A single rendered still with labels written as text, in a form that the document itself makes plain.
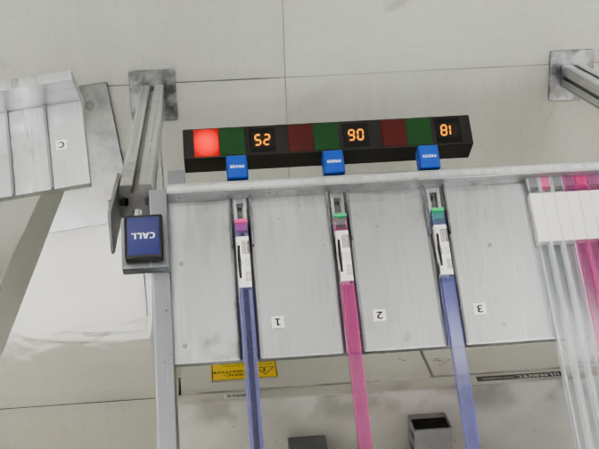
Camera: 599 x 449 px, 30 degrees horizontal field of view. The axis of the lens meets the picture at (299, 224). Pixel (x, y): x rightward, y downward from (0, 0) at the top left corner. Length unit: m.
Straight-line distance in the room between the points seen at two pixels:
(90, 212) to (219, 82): 0.33
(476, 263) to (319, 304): 0.18
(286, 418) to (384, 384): 0.14
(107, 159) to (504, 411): 0.85
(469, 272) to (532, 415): 0.35
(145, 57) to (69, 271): 0.41
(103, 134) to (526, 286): 0.95
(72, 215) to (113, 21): 0.35
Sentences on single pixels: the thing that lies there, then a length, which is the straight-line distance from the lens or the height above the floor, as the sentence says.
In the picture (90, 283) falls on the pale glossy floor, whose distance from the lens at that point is 2.07.
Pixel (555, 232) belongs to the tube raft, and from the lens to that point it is 1.28.
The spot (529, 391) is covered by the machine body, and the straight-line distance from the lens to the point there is 1.53.
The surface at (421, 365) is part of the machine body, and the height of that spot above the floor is 0.56.
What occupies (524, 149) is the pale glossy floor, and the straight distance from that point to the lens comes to 2.07.
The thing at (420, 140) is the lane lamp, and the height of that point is 0.67.
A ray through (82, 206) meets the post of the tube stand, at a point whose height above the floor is 0.01.
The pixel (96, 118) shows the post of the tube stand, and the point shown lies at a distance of 1.97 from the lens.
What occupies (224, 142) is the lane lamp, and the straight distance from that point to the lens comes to 1.31.
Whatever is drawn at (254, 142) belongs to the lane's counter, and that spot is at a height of 0.66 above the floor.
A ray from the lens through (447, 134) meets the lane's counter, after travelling 1.33.
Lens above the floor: 1.93
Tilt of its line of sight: 71 degrees down
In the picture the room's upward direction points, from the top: 163 degrees clockwise
